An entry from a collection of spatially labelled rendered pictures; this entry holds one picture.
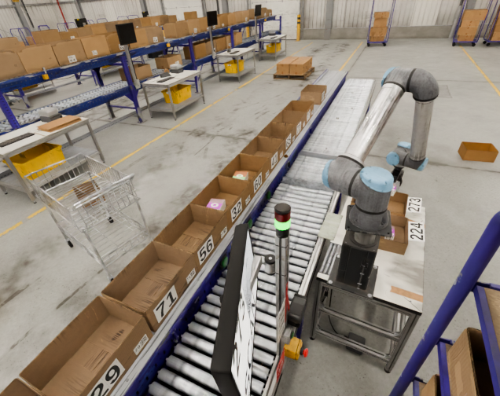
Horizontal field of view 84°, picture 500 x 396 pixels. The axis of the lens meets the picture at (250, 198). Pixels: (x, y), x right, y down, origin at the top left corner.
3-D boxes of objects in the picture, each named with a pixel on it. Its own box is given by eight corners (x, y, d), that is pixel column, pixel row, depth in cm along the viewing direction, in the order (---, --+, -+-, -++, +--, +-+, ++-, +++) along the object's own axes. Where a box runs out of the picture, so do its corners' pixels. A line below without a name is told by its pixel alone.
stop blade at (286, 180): (332, 193, 249) (332, 185, 244) (282, 184, 266) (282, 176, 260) (332, 193, 249) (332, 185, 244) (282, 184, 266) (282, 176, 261)
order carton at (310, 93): (320, 104, 393) (321, 93, 383) (299, 104, 404) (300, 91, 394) (326, 97, 422) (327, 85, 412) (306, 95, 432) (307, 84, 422)
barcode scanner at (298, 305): (307, 306, 131) (308, 295, 124) (300, 330, 124) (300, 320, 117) (294, 301, 134) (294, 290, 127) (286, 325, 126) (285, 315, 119)
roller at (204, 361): (263, 399, 127) (265, 392, 125) (170, 353, 146) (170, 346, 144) (268, 390, 131) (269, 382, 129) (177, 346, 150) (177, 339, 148)
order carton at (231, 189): (229, 231, 194) (226, 211, 184) (193, 221, 204) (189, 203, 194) (251, 199, 222) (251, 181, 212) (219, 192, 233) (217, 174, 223)
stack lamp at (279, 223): (287, 231, 87) (288, 216, 83) (272, 228, 89) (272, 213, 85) (292, 221, 90) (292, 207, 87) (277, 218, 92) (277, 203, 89)
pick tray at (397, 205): (402, 225, 206) (405, 214, 200) (348, 212, 222) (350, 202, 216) (405, 204, 226) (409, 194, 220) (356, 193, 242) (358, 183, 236)
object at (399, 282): (420, 316, 152) (422, 313, 150) (316, 280, 176) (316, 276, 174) (424, 210, 223) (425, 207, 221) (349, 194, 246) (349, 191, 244)
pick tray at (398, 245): (404, 255, 183) (408, 244, 177) (343, 240, 197) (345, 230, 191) (405, 228, 204) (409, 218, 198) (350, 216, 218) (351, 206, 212)
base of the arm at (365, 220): (387, 210, 150) (391, 195, 144) (388, 233, 135) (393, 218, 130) (350, 206, 156) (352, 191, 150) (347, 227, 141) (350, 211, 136)
